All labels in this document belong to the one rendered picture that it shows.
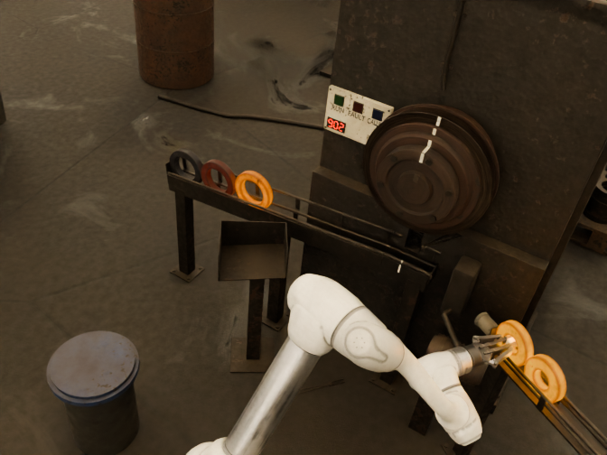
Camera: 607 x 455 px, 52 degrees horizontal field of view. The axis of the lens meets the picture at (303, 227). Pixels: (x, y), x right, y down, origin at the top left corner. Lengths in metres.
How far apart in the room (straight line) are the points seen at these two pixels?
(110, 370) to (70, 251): 1.24
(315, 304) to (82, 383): 1.08
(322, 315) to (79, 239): 2.22
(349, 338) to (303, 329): 0.15
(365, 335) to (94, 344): 1.27
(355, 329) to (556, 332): 2.07
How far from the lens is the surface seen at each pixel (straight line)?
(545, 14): 2.01
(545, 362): 2.14
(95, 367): 2.39
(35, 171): 4.11
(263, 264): 2.46
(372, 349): 1.46
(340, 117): 2.37
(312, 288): 1.57
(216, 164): 2.71
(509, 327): 2.21
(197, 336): 2.99
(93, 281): 3.30
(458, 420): 1.96
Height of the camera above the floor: 2.30
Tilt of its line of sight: 40 degrees down
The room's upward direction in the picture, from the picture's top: 7 degrees clockwise
